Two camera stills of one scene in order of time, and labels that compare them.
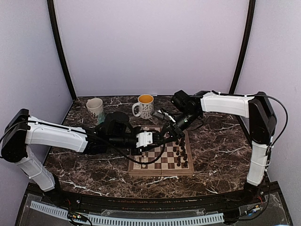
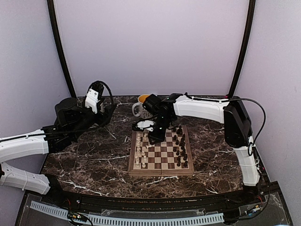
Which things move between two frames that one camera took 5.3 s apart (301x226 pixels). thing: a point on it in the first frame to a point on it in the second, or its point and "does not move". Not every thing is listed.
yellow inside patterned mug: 146,103 does not move
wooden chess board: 176,160 does not move
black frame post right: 247,45 does not move
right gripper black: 174,130 to 159,138
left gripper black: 134,152 to 105,117
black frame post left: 53,19 does not move
